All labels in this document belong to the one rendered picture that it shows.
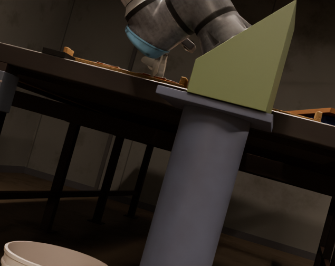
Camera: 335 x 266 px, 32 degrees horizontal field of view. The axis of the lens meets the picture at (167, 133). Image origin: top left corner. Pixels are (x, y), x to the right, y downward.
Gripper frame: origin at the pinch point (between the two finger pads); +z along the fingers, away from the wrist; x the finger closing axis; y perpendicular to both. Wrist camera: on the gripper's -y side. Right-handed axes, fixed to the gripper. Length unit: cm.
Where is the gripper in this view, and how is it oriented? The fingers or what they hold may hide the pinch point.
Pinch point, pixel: (157, 78)
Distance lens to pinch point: 188.9
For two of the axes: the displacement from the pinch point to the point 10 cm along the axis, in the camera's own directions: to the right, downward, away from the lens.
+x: -1.7, -0.7, -9.8
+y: -9.6, -2.3, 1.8
